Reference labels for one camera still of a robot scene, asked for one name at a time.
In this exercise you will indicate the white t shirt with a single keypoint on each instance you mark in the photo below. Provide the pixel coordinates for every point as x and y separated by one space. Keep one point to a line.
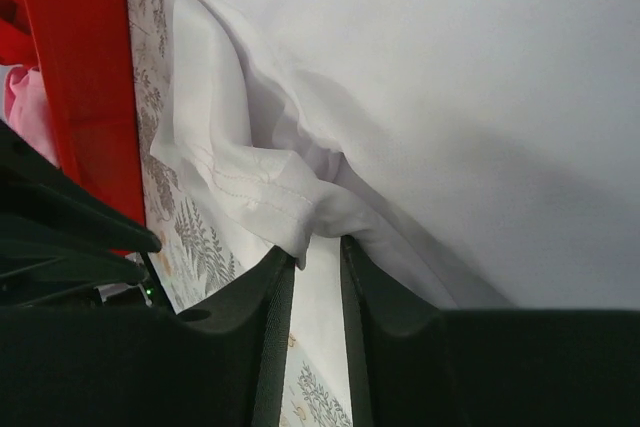
485 153

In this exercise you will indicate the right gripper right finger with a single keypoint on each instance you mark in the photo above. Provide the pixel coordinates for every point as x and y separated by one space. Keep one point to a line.
413 364

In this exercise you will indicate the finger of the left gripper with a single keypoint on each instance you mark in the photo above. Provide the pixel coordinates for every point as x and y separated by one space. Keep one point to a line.
33 187
34 273

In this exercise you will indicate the floral table cloth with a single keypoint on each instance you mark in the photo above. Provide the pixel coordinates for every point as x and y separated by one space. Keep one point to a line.
195 261

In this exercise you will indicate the pink t shirt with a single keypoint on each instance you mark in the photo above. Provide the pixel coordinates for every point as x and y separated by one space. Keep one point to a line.
27 112

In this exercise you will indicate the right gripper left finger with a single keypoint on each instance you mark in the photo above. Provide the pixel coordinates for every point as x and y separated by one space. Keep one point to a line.
219 363

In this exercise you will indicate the red t shirt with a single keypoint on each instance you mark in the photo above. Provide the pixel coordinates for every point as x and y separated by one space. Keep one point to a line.
17 43

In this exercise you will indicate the red plastic bin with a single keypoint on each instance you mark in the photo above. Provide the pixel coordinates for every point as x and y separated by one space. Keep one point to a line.
84 56

